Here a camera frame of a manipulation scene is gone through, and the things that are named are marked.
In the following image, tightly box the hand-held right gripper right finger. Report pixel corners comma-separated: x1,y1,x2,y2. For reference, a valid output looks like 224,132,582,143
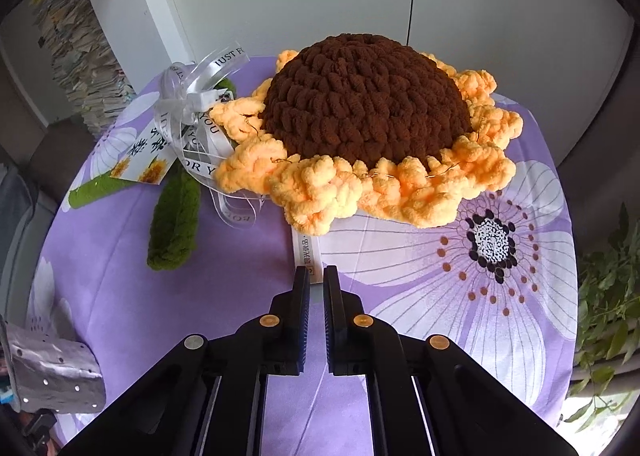
322,265,581,456

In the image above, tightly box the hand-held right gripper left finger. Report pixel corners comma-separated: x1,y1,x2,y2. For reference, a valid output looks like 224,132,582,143
57,265,312,456

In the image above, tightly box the grey fabric pen holder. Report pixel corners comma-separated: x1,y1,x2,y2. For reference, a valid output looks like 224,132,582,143
0,318,107,414

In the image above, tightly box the purple floral tablecloth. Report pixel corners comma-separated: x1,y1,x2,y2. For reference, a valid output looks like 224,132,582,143
25,55,583,456

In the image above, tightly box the sunflower gift tag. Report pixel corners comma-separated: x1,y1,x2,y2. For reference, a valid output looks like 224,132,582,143
107,123,176,185

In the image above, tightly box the crochet sunflower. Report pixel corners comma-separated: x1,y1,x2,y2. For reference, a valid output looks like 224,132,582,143
62,34,524,273

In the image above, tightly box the white printed ribbon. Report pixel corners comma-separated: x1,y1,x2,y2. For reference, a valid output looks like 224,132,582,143
152,40,266,230

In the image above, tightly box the green potted plant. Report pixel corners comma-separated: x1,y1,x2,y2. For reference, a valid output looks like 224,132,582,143
560,203,640,437

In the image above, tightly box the stack of papers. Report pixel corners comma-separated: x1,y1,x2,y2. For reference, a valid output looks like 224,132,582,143
30,0,137,137

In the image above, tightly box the white cabinet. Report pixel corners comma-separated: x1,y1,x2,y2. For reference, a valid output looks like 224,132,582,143
77,0,201,127

